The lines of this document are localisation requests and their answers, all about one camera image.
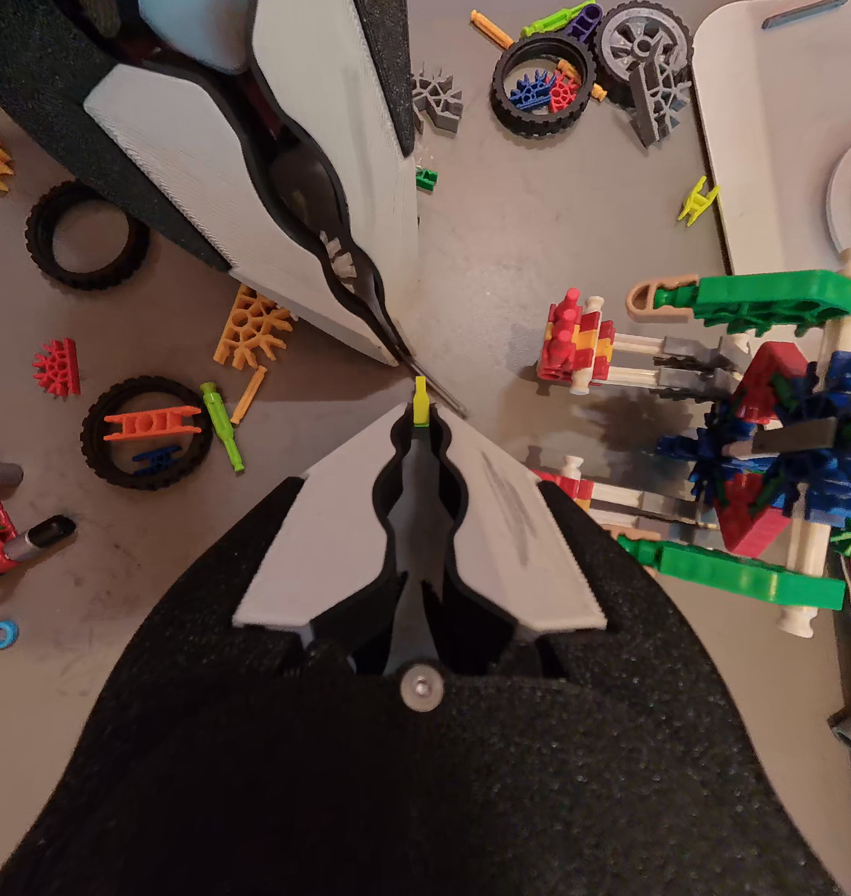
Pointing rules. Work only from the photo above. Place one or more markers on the small blue connector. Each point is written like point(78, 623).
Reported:
point(158, 460)

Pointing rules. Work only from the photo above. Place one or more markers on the grey blue bar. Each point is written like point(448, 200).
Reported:
point(803, 12)

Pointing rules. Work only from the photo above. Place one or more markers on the orange ladder piece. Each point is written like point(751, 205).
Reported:
point(187, 411)

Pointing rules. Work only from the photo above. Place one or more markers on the thin grey rod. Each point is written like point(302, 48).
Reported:
point(439, 392)

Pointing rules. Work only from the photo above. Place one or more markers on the white board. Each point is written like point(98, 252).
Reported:
point(768, 140)

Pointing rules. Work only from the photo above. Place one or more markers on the grey spoked toy wheel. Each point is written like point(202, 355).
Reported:
point(639, 45)

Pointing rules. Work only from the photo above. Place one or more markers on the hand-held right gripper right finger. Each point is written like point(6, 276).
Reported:
point(516, 560)

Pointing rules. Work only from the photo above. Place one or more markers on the blue fan connector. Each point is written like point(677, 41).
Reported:
point(530, 92)

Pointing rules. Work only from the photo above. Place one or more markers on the small green connector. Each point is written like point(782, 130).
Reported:
point(427, 180)

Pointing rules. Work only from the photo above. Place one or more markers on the short orange rod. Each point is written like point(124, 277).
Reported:
point(572, 70)
point(248, 395)
point(490, 29)

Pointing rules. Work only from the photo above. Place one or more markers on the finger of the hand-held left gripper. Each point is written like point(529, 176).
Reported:
point(334, 84)
point(180, 154)

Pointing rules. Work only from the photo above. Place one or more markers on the dark grey snowflake connector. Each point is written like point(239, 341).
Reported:
point(436, 98)

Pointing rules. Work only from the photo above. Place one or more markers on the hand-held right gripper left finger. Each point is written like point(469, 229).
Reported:
point(313, 546)

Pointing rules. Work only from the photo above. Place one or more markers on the grey lattice connector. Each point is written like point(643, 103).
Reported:
point(649, 112)

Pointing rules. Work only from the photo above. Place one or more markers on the empty black toy tyre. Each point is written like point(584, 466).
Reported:
point(37, 238)

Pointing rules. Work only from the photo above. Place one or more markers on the light green rod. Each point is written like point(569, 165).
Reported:
point(219, 420)
point(551, 24)

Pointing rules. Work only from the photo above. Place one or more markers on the yellow green clip connector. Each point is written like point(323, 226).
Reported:
point(421, 406)
point(698, 201)

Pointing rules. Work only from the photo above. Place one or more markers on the multicolour construction toy model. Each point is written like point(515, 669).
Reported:
point(775, 371)

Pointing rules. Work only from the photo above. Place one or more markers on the orange lattice connector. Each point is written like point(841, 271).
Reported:
point(250, 329)

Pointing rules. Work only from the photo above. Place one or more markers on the white snowflake connector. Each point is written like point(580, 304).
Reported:
point(341, 262)

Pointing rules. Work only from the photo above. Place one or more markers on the red half-round connector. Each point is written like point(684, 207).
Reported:
point(61, 371)

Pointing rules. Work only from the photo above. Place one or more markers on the red fan connector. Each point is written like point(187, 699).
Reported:
point(564, 94)

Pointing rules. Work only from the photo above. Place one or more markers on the purple connector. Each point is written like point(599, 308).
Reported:
point(585, 22)

